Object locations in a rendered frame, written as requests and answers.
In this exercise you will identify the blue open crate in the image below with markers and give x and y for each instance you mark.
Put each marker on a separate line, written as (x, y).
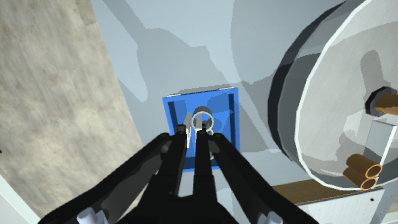
(224, 105)

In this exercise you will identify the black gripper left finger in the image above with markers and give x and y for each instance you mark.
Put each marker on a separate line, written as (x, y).
(106, 202)

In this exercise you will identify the bronze bushing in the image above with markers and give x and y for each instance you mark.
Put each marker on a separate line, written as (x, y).
(387, 103)
(363, 165)
(358, 179)

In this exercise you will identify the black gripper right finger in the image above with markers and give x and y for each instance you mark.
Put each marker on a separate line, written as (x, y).
(258, 200)

